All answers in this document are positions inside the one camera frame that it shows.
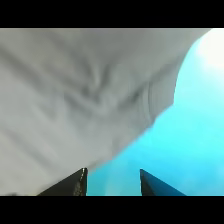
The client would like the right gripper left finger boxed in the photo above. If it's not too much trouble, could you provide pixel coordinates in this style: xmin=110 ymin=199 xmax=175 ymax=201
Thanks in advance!
xmin=37 ymin=167 xmax=89 ymax=197

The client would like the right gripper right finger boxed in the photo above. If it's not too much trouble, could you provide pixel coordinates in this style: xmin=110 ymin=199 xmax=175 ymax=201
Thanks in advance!
xmin=139 ymin=168 xmax=187 ymax=197

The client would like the white T-shirt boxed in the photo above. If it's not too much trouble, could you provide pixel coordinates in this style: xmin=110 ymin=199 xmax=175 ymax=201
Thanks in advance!
xmin=0 ymin=28 xmax=212 ymax=197

